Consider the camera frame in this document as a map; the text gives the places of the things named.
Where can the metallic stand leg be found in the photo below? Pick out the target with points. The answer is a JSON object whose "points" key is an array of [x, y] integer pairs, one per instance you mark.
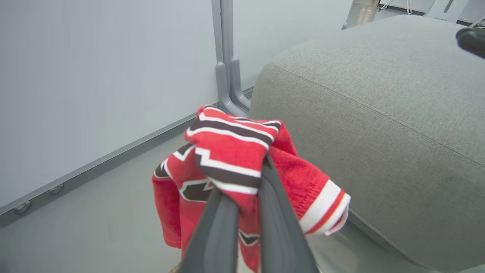
{"points": [[362, 13]]}

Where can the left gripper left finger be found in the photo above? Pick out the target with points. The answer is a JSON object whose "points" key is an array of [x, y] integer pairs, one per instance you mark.
{"points": [[216, 242]]}

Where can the red striped knit garment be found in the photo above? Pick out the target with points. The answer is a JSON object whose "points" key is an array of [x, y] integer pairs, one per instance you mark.
{"points": [[227, 151]]}

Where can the grey fabric sofa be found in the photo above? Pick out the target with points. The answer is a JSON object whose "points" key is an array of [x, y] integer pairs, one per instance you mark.
{"points": [[379, 113]]}

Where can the white board panel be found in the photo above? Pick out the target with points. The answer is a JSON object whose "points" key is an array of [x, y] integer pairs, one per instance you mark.
{"points": [[447, 9]]}

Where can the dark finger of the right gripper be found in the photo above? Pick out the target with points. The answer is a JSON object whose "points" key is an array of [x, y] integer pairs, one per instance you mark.
{"points": [[473, 40]]}

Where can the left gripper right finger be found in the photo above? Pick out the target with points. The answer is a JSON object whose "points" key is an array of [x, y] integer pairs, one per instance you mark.
{"points": [[280, 227]]}

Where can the grey partition post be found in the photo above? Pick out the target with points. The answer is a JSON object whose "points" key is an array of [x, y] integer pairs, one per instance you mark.
{"points": [[226, 57]]}

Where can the grey rail bracket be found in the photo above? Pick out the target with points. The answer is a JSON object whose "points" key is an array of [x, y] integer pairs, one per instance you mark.
{"points": [[56, 189], [22, 207]]}

